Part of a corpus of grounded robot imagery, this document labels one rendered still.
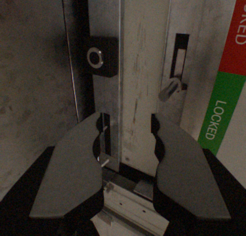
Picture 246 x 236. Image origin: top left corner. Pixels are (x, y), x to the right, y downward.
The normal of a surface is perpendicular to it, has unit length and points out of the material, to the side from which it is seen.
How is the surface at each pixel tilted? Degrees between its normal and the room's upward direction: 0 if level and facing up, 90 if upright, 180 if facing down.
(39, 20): 0
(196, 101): 90
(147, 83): 90
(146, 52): 90
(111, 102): 90
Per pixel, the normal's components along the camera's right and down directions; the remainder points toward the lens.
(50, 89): 0.86, 0.27
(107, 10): -0.51, 0.43
